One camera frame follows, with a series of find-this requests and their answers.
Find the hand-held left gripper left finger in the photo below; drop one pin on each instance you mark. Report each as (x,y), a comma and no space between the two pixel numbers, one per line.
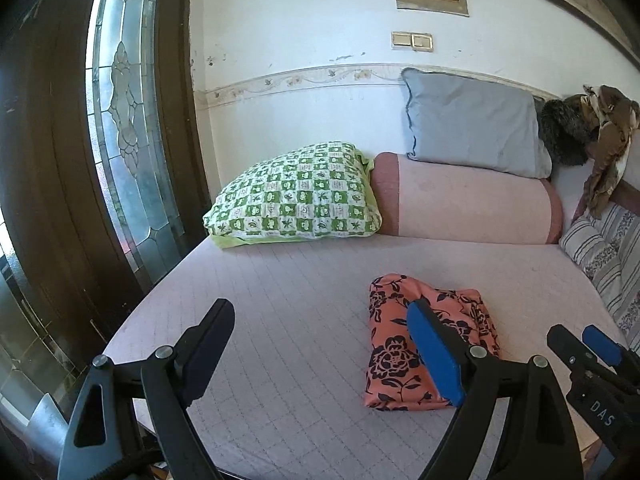
(210,350)

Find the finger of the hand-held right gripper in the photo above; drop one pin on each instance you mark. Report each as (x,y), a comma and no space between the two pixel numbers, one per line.
(570,350)
(602,342)

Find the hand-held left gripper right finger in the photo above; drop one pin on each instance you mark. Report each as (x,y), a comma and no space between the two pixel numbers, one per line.
(435,350)

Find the orange floral garment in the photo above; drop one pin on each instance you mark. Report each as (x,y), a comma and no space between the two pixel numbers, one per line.
(390,320)

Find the floral striped cushion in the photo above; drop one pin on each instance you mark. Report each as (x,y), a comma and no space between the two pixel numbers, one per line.
(625,270)

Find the striped pillow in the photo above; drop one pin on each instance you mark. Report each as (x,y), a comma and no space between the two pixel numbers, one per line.
(587,245)

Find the pink quilted bed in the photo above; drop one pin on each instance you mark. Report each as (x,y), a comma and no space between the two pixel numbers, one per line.
(300,285)

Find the pink bolster pillow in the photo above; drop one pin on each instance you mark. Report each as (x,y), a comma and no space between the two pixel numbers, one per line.
(465,205)

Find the green checkered pillow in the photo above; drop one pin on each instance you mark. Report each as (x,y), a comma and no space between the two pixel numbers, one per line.
(295,195)

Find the brown patterned scarf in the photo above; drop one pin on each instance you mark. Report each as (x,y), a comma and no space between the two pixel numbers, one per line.
(607,150)

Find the dark furry cushion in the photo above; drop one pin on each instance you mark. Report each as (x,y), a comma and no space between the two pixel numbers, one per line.
(562,130)

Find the grey-blue pillow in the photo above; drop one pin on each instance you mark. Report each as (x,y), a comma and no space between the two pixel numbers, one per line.
(470,120)

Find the wooden door with stained glass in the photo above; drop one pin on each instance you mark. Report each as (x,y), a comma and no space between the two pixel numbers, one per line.
(50,160)

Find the gold wall switch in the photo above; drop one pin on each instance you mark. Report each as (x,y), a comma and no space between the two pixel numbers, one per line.
(422,42)
(401,40)

